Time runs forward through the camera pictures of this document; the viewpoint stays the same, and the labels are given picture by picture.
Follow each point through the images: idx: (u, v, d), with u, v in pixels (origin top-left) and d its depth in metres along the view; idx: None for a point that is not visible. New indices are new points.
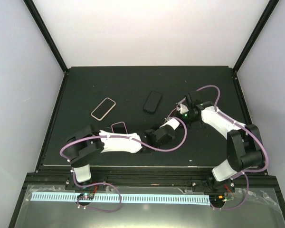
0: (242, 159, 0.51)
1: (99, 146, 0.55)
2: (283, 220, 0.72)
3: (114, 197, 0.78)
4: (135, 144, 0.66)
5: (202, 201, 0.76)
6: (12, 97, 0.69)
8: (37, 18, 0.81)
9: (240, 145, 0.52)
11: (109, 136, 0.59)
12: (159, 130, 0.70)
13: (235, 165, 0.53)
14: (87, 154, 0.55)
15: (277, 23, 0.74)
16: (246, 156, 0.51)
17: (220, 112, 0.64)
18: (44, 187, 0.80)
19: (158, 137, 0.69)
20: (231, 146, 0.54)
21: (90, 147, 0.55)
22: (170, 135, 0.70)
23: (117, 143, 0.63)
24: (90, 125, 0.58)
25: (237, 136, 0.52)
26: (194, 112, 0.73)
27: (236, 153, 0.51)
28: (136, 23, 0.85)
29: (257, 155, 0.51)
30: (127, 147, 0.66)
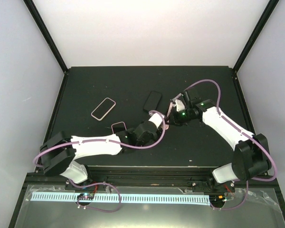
0: (250, 171, 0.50)
1: (71, 154, 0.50)
2: (283, 220, 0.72)
3: (114, 197, 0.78)
4: (114, 146, 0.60)
5: (202, 201, 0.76)
6: (12, 97, 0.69)
8: (36, 17, 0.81)
9: (248, 157, 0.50)
11: (81, 141, 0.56)
12: (139, 128, 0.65)
13: (241, 174, 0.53)
14: (58, 162, 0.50)
15: (277, 23, 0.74)
16: (253, 167, 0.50)
17: (224, 117, 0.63)
18: (44, 187, 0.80)
19: (138, 136, 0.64)
20: (238, 156, 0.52)
21: (60, 156, 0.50)
22: (151, 131, 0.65)
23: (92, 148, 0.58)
24: (61, 131, 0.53)
25: (246, 148, 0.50)
26: (195, 112, 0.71)
27: (244, 166, 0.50)
28: (136, 23, 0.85)
29: (263, 165, 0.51)
30: (106, 151, 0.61)
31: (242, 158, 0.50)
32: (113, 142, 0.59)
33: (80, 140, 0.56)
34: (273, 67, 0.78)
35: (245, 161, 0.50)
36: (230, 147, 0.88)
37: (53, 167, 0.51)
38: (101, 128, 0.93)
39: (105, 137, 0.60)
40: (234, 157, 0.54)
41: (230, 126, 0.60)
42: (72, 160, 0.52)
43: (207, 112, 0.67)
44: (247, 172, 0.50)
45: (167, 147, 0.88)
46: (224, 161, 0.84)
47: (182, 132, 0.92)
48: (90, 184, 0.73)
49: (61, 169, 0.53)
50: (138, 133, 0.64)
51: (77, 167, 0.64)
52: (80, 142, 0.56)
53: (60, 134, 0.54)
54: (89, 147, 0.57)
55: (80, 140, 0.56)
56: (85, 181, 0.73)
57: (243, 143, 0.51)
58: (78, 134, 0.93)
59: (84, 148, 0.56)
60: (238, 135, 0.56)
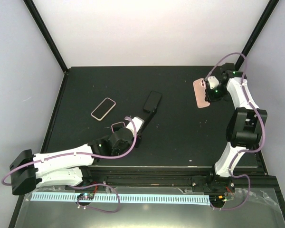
0: (237, 135, 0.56)
1: (32, 175, 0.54)
2: (283, 220, 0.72)
3: (112, 197, 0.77)
4: (83, 159, 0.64)
5: (202, 201, 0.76)
6: (12, 97, 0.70)
8: (36, 17, 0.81)
9: (241, 122, 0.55)
11: (43, 159, 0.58)
12: (112, 137, 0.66)
13: (230, 137, 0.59)
14: (20, 183, 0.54)
15: (277, 23, 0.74)
16: (242, 133, 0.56)
17: (244, 87, 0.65)
18: (44, 187, 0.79)
19: (112, 144, 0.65)
20: (233, 119, 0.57)
21: (23, 176, 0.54)
22: (125, 139, 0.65)
23: (58, 163, 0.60)
24: (23, 151, 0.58)
25: (242, 114, 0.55)
26: (223, 77, 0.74)
27: (234, 128, 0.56)
28: (136, 23, 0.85)
29: (253, 135, 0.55)
30: (76, 164, 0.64)
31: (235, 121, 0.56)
32: (80, 154, 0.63)
33: (42, 158, 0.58)
34: (272, 68, 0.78)
35: (237, 124, 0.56)
36: None
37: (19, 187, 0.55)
38: (101, 128, 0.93)
39: (72, 151, 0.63)
40: (230, 121, 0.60)
41: (242, 94, 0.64)
42: (34, 180, 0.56)
43: (234, 78, 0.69)
44: (234, 135, 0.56)
45: (167, 147, 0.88)
46: None
47: (182, 132, 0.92)
48: (90, 184, 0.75)
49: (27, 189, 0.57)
50: (112, 141, 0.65)
51: (61, 175, 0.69)
52: (42, 160, 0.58)
53: (23, 154, 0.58)
54: (55, 162, 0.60)
55: (42, 158, 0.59)
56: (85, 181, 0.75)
57: (244, 109, 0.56)
58: (78, 134, 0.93)
59: (48, 165, 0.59)
60: (244, 104, 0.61)
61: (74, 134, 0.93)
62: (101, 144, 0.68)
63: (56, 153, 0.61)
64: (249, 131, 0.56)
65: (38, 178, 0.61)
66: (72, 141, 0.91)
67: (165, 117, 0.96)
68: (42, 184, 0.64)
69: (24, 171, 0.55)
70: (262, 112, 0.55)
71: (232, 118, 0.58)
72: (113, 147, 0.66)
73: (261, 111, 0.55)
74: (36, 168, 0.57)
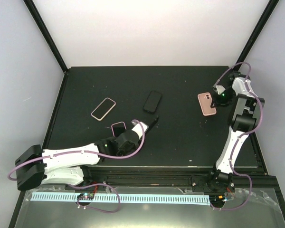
0: (237, 118, 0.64)
1: (41, 169, 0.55)
2: (283, 220, 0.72)
3: (113, 197, 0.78)
4: (90, 157, 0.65)
5: (202, 201, 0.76)
6: (12, 97, 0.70)
8: (36, 17, 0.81)
9: (241, 108, 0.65)
11: (52, 155, 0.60)
12: (120, 137, 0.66)
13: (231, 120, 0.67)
14: (28, 178, 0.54)
15: (277, 23, 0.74)
16: (242, 116, 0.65)
17: (247, 83, 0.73)
18: (44, 187, 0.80)
19: (119, 145, 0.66)
20: (234, 105, 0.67)
21: (31, 170, 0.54)
22: (132, 141, 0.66)
23: (66, 160, 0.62)
24: (33, 147, 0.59)
25: (242, 99, 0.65)
26: (230, 78, 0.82)
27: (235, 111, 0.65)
28: (136, 23, 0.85)
29: (251, 120, 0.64)
30: (82, 161, 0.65)
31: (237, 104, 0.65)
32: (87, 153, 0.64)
33: (52, 154, 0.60)
34: (272, 67, 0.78)
35: (238, 107, 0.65)
36: None
37: (27, 182, 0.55)
38: (101, 128, 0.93)
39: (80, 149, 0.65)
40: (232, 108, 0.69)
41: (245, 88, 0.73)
42: (42, 175, 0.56)
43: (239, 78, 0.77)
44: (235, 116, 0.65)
45: (167, 147, 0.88)
46: None
47: (182, 132, 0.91)
48: (90, 184, 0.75)
49: (33, 184, 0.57)
50: (120, 142, 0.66)
51: (63, 173, 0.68)
52: (51, 156, 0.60)
53: (32, 149, 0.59)
54: (63, 159, 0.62)
55: (52, 155, 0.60)
56: (85, 181, 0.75)
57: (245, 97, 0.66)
58: (78, 134, 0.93)
59: (56, 161, 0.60)
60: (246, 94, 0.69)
61: (74, 134, 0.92)
62: (107, 145, 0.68)
63: (65, 150, 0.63)
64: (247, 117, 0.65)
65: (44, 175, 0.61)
66: (72, 141, 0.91)
67: (165, 117, 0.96)
68: (46, 180, 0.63)
69: (33, 166, 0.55)
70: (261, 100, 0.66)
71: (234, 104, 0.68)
72: (119, 147, 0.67)
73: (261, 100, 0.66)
74: (45, 164, 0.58)
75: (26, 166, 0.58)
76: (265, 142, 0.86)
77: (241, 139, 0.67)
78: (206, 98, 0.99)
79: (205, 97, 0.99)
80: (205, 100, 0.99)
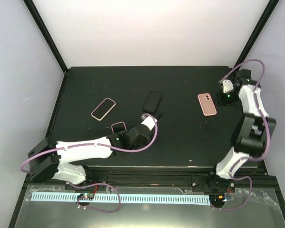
0: (242, 140, 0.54)
1: (55, 160, 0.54)
2: (283, 220, 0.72)
3: (113, 197, 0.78)
4: (103, 150, 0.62)
5: (202, 201, 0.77)
6: (12, 97, 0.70)
8: (36, 17, 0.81)
9: (247, 128, 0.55)
11: (67, 146, 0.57)
12: (133, 131, 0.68)
13: (234, 141, 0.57)
14: (42, 169, 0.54)
15: (278, 23, 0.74)
16: (249, 138, 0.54)
17: (256, 95, 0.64)
18: (44, 187, 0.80)
19: (132, 138, 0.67)
20: (240, 125, 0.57)
21: (46, 162, 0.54)
22: (144, 135, 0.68)
23: (80, 153, 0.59)
24: (46, 138, 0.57)
25: (249, 119, 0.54)
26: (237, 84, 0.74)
27: (240, 133, 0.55)
28: (136, 22, 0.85)
29: (259, 143, 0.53)
30: (94, 154, 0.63)
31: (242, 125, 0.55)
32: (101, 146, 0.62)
33: (66, 145, 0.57)
34: (273, 67, 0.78)
35: (243, 128, 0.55)
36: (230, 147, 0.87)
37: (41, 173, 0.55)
38: (101, 128, 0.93)
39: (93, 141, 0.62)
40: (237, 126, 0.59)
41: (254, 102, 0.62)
42: (57, 166, 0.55)
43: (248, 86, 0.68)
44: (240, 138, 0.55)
45: (167, 147, 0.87)
46: None
47: (183, 132, 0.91)
48: (90, 184, 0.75)
49: (48, 175, 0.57)
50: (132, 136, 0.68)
51: (72, 170, 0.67)
52: (65, 147, 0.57)
53: (45, 140, 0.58)
54: (76, 151, 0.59)
55: (65, 146, 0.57)
56: (85, 181, 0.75)
57: (251, 115, 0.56)
58: (78, 134, 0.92)
59: (70, 153, 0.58)
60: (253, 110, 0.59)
61: (74, 134, 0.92)
62: (118, 138, 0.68)
63: (78, 142, 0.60)
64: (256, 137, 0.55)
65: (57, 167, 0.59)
66: (72, 141, 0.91)
67: (165, 117, 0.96)
68: (56, 174, 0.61)
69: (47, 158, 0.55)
70: (271, 120, 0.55)
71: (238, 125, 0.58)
72: (131, 142, 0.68)
73: (270, 119, 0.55)
74: (59, 155, 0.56)
75: (40, 157, 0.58)
76: None
77: (242, 161, 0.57)
78: (206, 99, 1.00)
79: (205, 98, 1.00)
80: (205, 100, 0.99)
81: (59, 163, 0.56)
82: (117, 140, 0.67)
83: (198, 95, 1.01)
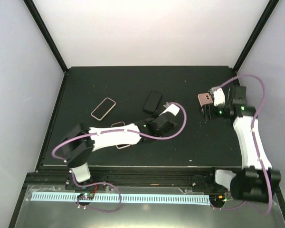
0: (245, 195, 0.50)
1: (90, 145, 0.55)
2: (283, 220, 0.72)
3: (114, 197, 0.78)
4: (132, 137, 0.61)
5: (202, 201, 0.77)
6: (12, 97, 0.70)
8: (36, 17, 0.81)
9: (250, 185, 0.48)
11: (99, 132, 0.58)
12: (160, 118, 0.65)
13: (233, 189, 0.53)
14: (78, 154, 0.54)
15: (278, 23, 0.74)
16: (248, 193, 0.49)
17: (254, 133, 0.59)
18: (44, 187, 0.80)
19: (160, 125, 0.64)
20: (241, 178, 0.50)
21: (80, 147, 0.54)
22: (172, 121, 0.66)
23: (111, 139, 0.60)
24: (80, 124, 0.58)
25: (253, 178, 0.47)
26: (230, 111, 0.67)
27: (242, 189, 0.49)
28: (136, 22, 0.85)
29: (262, 195, 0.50)
30: (123, 141, 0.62)
31: (243, 182, 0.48)
32: (130, 132, 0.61)
33: (98, 131, 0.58)
34: (273, 68, 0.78)
35: (245, 185, 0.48)
36: (230, 147, 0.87)
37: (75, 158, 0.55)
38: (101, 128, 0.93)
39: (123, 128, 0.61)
40: (238, 172, 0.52)
41: (252, 144, 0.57)
42: (91, 150, 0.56)
43: (242, 118, 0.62)
44: (240, 194, 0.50)
45: (167, 147, 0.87)
46: (225, 161, 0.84)
47: (183, 132, 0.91)
48: (90, 184, 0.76)
49: (81, 160, 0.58)
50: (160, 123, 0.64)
51: (86, 171, 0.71)
52: (98, 133, 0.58)
53: (79, 127, 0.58)
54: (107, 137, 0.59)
55: (98, 132, 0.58)
56: (85, 181, 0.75)
57: (253, 169, 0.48)
58: None
59: (102, 139, 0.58)
60: (254, 159, 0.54)
61: None
62: (145, 126, 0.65)
63: (108, 128, 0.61)
64: (257, 189, 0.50)
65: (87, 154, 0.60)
66: None
67: None
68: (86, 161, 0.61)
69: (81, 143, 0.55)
70: (273, 173, 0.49)
71: (239, 172, 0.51)
72: (158, 128, 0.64)
73: (272, 172, 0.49)
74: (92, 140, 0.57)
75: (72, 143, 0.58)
76: (265, 142, 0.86)
77: None
78: (206, 99, 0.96)
79: (205, 98, 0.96)
80: (205, 100, 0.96)
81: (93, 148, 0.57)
82: (144, 128, 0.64)
83: (198, 95, 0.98)
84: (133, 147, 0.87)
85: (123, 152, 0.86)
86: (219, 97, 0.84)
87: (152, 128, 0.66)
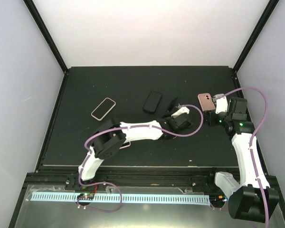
0: (241, 213, 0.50)
1: (122, 137, 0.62)
2: (283, 220, 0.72)
3: (114, 197, 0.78)
4: (156, 133, 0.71)
5: (202, 201, 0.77)
6: (12, 97, 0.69)
8: (36, 17, 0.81)
9: (247, 204, 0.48)
11: (129, 126, 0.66)
12: (180, 118, 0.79)
13: (231, 208, 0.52)
14: (111, 145, 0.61)
15: (278, 23, 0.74)
16: (246, 212, 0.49)
17: (252, 151, 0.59)
18: (44, 187, 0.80)
19: (179, 123, 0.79)
20: (238, 195, 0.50)
21: (113, 139, 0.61)
22: (190, 121, 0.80)
23: (138, 133, 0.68)
24: (111, 118, 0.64)
25: (251, 198, 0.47)
26: (229, 127, 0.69)
27: (239, 208, 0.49)
28: (136, 22, 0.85)
29: (260, 215, 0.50)
30: (147, 136, 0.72)
31: (241, 201, 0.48)
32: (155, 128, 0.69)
33: (128, 126, 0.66)
34: (273, 68, 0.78)
35: (242, 204, 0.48)
36: (230, 147, 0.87)
37: (107, 150, 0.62)
38: None
39: (148, 124, 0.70)
40: (235, 191, 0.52)
41: (251, 161, 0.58)
42: (121, 143, 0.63)
43: (242, 136, 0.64)
44: (237, 213, 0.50)
45: (167, 147, 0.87)
46: (225, 161, 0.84)
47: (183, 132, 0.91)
48: (90, 184, 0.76)
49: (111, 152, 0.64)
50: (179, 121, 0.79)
51: (94, 169, 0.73)
52: (128, 127, 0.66)
53: (110, 121, 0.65)
54: (135, 132, 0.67)
55: (128, 126, 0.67)
56: (85, 181, 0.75)
57: (251, 188, 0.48)
58: (77, 133, 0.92)
59: (131, 133, 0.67)
60: (252, 179, 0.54)
61: (74, 134, 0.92)
62: (166, 123, 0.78)
63: (135, 124, 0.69)
64: (255, 208, 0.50)
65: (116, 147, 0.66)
66: (71, 140, 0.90)
67: None
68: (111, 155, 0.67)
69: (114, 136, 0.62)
70: (271, 192, 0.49)
71: (236, 191, 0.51)
72: (177, 126, 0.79)
73: (269, 191, 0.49)
74: (123, 134, 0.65)
75: (104, 136, 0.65)
76: (265, 142, 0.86)
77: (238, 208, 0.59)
78: (206, 99, 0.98)
79: (205, 98, 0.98)
80: (205, 100, 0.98)
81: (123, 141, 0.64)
82: (164, 123, 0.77)
83: (198, 95, 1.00)
84: (133, 147, 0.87)
85: (123, 152, 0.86)
86: (222, 105, 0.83)
87: (171, 125, 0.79)
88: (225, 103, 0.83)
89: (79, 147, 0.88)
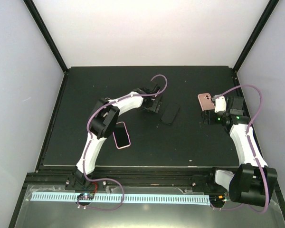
0: (242, 195, 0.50)
1: (117, 109, 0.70)
2: (283, 220, 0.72)
3: (116, 197, 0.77)
4: (138, 99, 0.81)
5: (202, 201, 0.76)
6: (13, 96, 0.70)
8: (37, 17, 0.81)
9: (247, 183, 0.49)
11: (117, 100, 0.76)
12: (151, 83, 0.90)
13: (232, 193, 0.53)
14: (110, 119, 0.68)
15: (278, 23, 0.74)
16: (247, 194, 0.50)
17: (250, 137, 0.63)
18: (44, 187, 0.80)
19: (152, 89, 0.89)
20: (238, 175, 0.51)
21: (110, 114, 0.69)
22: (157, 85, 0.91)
23: (125, 104, 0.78)
24: (99, 99, 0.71)
25: (250, 175, 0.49)
26: (227, 121, 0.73)
27: (240, 188, 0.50)
28: (136, 22, 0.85)
29: (260, 199, 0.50)
30: (132, 105, 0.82)
31: (242, 179, 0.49)
32: (136, 96, 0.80)
33: (116, 99, 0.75)
34: (273, 67, 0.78)
35: (242, 183, 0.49)
36: (230, 147, 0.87)
37: (109, 125, 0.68)
38: None
39: (129, 94, 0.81)
40: (235, 174, 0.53)
41: (249, 147, 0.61)
42: (117, 116, 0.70)
43: (238, 126, 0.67)
44: (238, 194, 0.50)
45: (167, 147, 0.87)
46: (225, 161, 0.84)
47: (183, 132, 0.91)
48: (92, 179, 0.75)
49: (110, 127, 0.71)
50: (151, 87, 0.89)
51: (95, 158, 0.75)
52: (116, 101, 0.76)
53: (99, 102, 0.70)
54: (122, 104, 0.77)
55: (116, 100, 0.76)
56: (89, 175, 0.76)
57: (250, 166, 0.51)
58: (77, 133, 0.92)
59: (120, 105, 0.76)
60: (251, 158, 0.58)
61: (74, 134, 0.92)
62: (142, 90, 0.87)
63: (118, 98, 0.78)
64: (255, 192, 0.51)
65: (114, 123, 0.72)
66: (71, 140, 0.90)
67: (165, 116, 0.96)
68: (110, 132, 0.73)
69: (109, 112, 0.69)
70: (269, 170, 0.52)
71: (236, 173, 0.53)
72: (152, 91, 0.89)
73: (268, 170, 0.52)
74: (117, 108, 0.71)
75: (99, 118, 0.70)
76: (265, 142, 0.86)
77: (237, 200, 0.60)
78: (206, 99, 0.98)
79: (205, 98, 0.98)
80: (205, 101, 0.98)
81: (118, 115, 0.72)
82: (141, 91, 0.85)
83: (198, 95, 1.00)
84: (133, 147, 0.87)
85: (123, 152, 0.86)
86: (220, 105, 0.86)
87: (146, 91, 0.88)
88: (223, 103, 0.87)
89: (79, 147, 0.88)
